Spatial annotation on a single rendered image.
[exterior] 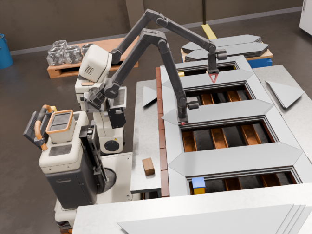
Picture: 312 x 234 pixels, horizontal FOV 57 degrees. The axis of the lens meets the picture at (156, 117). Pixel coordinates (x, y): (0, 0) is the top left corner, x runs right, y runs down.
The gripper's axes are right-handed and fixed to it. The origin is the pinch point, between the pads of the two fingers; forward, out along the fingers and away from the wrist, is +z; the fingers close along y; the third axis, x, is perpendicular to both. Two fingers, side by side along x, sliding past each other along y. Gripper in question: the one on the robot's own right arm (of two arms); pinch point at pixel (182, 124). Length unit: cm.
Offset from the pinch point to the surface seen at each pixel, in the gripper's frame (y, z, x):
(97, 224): -74, -36, 41
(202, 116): 5.6, 1.3, -13.8
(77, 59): 247, 123, 141
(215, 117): 3.5, 0.6, -22.0
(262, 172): -44, -8, -37
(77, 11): 376, 115, 155
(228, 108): 11.3, 2.2, -32.4
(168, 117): 9.3, 2.6, 8.6
